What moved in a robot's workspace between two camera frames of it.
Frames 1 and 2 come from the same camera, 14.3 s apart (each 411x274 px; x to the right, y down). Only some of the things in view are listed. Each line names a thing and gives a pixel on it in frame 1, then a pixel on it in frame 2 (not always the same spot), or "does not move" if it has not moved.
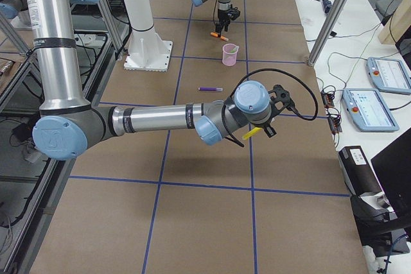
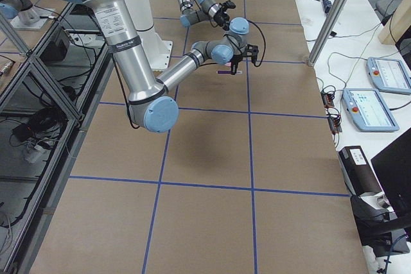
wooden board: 398,23 does not move
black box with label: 358,174 does not move
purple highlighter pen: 210,88 -> 228,72
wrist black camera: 279,94 -> 252,51
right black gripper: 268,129 -> 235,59
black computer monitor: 392,165 does not move
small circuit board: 327,100 does not move
